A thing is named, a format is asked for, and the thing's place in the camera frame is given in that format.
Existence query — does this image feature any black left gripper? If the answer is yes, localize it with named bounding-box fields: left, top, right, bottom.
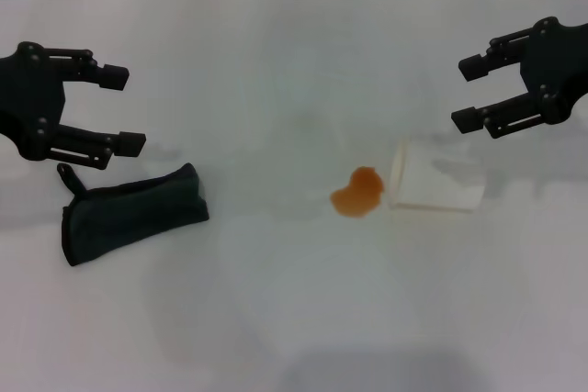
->
left=0, top=42, right=148, bottom=170

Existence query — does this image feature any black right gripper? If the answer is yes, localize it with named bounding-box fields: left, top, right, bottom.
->
left=450, top=17, right=588, bottom=140

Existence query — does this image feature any orange-brown liquid stain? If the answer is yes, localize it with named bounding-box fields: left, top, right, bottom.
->
left=329, top=165, right=386, bottom=220

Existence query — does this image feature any dark blue rag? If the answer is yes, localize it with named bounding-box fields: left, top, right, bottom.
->
left=55, top=162, right=211, bottom=268

